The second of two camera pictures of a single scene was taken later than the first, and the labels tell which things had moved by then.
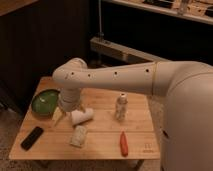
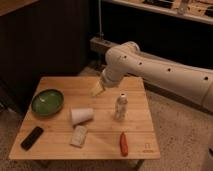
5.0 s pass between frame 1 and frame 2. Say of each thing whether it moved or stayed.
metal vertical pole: stayed
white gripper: moved
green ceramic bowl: stayed
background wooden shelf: stayed
